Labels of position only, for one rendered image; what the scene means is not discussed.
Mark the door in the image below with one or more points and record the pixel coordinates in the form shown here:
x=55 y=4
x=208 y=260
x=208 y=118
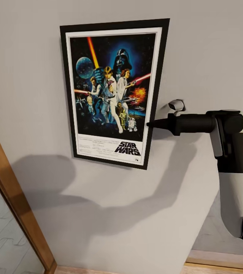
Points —
x=23 y=248

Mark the fixed window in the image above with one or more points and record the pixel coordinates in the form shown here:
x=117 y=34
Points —
x=214 y=247

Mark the poster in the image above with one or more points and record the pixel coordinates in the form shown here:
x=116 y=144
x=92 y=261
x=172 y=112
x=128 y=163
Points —
x=113 y=72

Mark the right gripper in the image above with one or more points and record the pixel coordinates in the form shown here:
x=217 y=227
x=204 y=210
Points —
x=189 y=123

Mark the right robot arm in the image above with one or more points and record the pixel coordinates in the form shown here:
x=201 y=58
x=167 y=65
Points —
x=225 y=128

